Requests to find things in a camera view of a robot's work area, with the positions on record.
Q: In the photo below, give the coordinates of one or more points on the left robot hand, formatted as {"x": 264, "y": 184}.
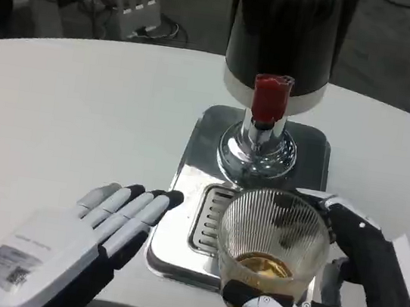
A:
{"x": 42, "y": 249}

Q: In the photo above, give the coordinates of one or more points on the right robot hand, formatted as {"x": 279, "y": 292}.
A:
{"x": 372, "y": 268}

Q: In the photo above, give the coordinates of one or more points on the clear ribbed glass cup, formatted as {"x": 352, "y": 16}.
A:
{"x": 256, "y": 225}

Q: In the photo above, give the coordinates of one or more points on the steel drip tray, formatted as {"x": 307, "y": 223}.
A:
{"x": 189, "y": 182}

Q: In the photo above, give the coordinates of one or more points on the steel drip grid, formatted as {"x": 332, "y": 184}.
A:
{"x": 211, "y": 219}

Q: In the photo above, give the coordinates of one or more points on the white router with antennas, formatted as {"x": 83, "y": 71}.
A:
{"x": 138, "y": 14}

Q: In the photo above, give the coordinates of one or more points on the black drink dispenser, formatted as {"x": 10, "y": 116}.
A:
{"x": 283, "y": 31}

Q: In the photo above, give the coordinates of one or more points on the round dark floor base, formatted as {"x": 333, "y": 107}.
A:
{"x": 172, "y": 30}

